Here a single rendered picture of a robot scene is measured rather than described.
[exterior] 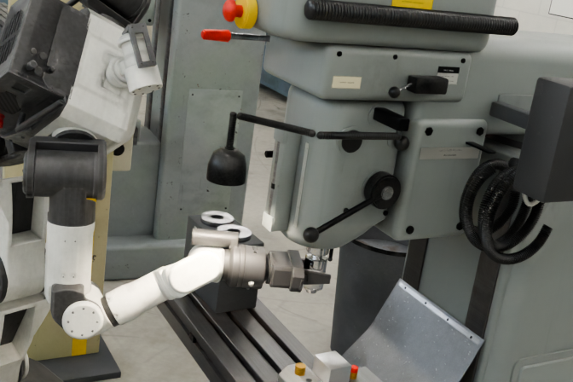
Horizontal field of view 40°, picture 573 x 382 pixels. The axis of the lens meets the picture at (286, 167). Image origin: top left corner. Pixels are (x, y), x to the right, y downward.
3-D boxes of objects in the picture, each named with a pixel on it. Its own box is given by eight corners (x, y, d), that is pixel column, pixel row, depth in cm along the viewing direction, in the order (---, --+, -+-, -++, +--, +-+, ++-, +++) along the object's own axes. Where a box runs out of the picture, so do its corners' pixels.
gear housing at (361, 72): (320, 101, 138) (328, 44, 135) (259, 71, 158) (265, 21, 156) (466, 104, 154) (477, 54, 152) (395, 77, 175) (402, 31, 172)
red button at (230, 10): (228, 23, 137) (230, -1, 135) (218, 19, 140) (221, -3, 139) (245, 24, 138) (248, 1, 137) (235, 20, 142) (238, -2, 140)
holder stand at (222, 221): (215, 314, 202) (223, 242, 197) (180, 277, 220) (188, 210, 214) (256, 308, 209) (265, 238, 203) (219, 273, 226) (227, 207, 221)
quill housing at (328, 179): (306, 262, 151) (331, 99, 141) (258, 222, 168) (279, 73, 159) (387, 254, 160) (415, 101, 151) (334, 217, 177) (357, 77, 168)
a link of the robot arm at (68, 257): (40, 341, 151) (45, 228, 147) (43, 314, 163) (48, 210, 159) (102, 340, 154) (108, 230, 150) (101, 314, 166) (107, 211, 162)
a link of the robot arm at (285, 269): (307, 263, 158) (247, 258, 156) (299, 306, 161) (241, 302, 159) (298, 239, 170) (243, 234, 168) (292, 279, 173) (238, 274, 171)
